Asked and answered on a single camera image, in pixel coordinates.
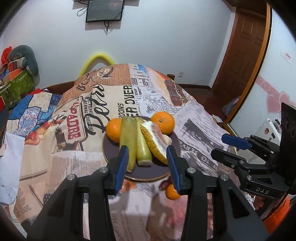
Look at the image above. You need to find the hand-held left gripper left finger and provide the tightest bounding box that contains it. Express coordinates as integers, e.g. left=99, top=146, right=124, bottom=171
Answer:
left=28, top=146, right=130, bottom=241

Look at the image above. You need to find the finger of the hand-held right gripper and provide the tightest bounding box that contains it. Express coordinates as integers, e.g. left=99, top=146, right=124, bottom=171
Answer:
left=211, top=148, right=278, bottom=183
left=221, top=134, right=281, bottom=163

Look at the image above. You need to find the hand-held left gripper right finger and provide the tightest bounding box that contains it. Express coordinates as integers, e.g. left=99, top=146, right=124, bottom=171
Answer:
left=166, top=145, right=270, bottom=241

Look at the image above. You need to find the dark purple plate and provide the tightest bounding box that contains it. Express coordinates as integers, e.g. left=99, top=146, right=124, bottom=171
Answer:
left=102, top=116, right=181, bottom=181

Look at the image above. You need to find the round orange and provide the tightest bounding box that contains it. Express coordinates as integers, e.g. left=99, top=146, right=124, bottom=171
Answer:
left=106, top=118, right=123, bottom=142

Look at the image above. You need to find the large orange with stem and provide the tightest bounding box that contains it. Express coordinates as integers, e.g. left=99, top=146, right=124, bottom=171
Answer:
left=151, top=112, right=175, bottom=135

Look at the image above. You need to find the person's right forearm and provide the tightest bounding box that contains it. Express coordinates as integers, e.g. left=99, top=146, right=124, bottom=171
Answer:
left=253, top=195, right=292, bottom=231

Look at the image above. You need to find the white box with sticker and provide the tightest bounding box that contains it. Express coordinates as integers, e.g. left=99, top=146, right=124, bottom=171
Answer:
left=253, top=119, right=282, bottom=163

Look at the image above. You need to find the small orange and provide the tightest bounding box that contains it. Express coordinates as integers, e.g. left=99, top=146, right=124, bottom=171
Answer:
left=166, top=184, right=181, bottom=200

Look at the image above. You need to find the grey plastic bag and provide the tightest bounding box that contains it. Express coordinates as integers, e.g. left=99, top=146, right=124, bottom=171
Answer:
left=222, top=97, right=241, bottom=117

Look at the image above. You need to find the white heart-print wardrobe door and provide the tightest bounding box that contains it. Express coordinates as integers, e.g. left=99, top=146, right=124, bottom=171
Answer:
left=228, top=7, right=296, bottom=151

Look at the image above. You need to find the newspaper print blanket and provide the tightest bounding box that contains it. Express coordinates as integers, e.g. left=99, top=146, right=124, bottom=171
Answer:
left=0, top=63, right=255, bottom=241

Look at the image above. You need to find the brown wooden door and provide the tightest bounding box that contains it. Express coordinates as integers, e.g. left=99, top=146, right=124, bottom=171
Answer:
left=211, top=8, right=271, bottom=110

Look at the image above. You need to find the red wardrobe sticker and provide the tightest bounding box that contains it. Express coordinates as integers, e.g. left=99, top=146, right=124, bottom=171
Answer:
left=280, top=50, right=295, bottom=62

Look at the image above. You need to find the blue patchwork quilt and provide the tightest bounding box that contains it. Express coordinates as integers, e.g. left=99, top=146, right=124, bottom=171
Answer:
left=6, top=89, right=64, bottom=137

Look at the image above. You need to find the yellow foam tube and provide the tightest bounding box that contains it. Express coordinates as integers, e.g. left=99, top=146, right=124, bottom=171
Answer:
left=79, top=53, right=115, bottom=78

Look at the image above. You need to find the white cloth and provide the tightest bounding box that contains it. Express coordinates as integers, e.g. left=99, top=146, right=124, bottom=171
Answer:
left=0, top=133, right=25, bottom=205

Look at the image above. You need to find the green bag of clutter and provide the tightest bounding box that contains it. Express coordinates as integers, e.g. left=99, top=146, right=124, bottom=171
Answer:
left=0, top=70, right=35, bottom=110

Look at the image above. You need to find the orange cardboard box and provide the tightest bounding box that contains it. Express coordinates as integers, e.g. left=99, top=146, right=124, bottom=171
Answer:
left=5, top=59, right=26, bottom=80

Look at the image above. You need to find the grey pillow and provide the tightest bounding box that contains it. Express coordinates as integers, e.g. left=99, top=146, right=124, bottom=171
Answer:
left=8, top=45, right=39, bottom=76

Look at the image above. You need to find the red plastic bag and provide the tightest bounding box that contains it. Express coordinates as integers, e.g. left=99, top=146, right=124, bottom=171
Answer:
left=1, top=46, right=12, bottom=64

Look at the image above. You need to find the small black wall monitor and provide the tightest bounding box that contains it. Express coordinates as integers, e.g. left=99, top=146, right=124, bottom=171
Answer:
left=85, top=0, right=125, bottom=23

